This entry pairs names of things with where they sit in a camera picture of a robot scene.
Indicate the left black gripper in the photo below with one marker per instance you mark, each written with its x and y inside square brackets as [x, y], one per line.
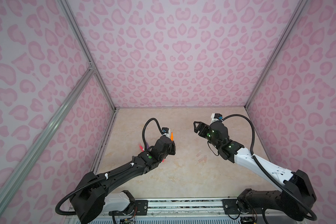
[172, 147]

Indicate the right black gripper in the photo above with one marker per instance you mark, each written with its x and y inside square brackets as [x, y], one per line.
[202, 125]

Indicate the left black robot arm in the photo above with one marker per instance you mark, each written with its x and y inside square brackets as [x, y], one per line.
[88, 201]

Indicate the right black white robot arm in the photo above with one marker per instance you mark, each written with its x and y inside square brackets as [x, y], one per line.
[294, 194]

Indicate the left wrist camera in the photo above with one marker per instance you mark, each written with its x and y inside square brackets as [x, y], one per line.
[165, 131]

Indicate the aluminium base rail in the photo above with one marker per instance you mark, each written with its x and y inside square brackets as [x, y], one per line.
[204, 210]

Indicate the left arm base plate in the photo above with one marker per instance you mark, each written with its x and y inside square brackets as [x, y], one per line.
[137, 208]

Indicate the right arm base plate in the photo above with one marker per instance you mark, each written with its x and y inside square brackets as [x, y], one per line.
[230, 206]

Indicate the diagonal aluminium frame bar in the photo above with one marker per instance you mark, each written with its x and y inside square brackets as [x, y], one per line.
[18, 176]

